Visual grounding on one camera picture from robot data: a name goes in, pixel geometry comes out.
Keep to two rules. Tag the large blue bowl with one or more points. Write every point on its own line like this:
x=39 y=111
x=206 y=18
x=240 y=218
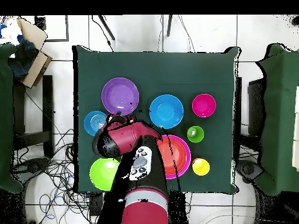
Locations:
x=166 y=112

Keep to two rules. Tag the purple bowl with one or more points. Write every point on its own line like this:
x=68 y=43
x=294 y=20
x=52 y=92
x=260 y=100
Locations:
x=120 y=95

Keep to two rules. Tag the orange bowl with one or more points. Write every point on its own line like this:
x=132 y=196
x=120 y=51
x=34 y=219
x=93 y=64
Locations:
x=179 y=154

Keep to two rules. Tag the large pink bowl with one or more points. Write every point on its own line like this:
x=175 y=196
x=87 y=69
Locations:
x=186 y=169

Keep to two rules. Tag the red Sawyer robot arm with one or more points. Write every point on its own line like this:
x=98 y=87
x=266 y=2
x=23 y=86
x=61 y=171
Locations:
x=126 y=137

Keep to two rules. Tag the green cup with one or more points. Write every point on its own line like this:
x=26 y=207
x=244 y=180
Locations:
x=198 y=137

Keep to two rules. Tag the dark green tablecloth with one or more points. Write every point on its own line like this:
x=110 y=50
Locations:
x=151 y=70

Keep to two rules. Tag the small translucent blue bowl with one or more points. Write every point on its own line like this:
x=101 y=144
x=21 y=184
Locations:
x=93 y=122

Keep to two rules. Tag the small pink bowl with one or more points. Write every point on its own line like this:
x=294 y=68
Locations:
x=204 y=105

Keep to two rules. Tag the yellow cup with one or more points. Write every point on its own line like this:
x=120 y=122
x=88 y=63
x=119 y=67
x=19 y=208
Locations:
x=201 y=167

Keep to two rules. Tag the green bowl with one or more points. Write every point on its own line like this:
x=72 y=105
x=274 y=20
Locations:
x=102 y=173

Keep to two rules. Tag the black floor box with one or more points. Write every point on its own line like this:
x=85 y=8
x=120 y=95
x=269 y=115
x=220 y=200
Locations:
x=96 y=205

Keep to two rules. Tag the black tripod leg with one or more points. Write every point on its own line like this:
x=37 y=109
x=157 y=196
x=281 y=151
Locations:
x=106 y=27
x=169 y=25

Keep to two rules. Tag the green cloth side table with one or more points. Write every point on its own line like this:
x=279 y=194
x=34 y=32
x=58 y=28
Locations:
x=280 y=116
x=5 y=116

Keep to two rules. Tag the dark blue bag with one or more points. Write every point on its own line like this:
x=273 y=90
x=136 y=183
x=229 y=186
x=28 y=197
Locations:
x=23 y=60

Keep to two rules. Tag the cardboard box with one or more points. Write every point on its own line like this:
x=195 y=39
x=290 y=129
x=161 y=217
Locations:
x=32 y=32

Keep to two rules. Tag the black chair frame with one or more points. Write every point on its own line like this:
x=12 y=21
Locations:
x=48 y=105
x=238 y=105

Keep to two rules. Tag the grey pedestal foot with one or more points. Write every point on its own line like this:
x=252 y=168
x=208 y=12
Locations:
x=32 y=164
x=248 y=169

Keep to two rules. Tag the black square frame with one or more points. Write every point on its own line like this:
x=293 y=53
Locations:
x=67 y=28

